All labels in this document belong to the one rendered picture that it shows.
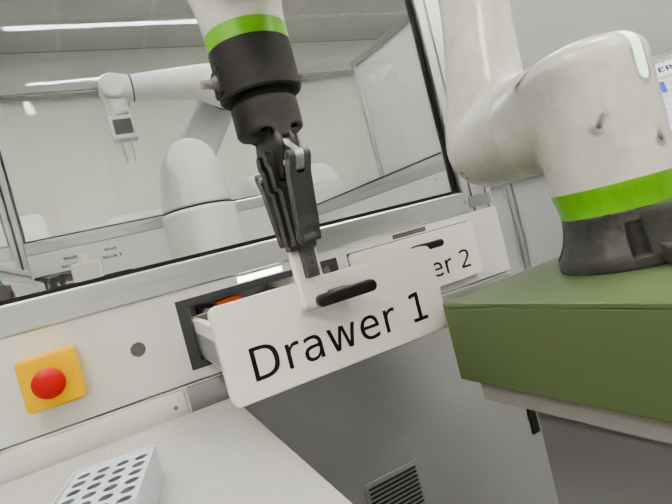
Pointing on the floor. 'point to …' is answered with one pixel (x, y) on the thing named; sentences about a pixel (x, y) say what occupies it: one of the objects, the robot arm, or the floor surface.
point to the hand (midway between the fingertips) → (308, 278)
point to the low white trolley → (200, 464)
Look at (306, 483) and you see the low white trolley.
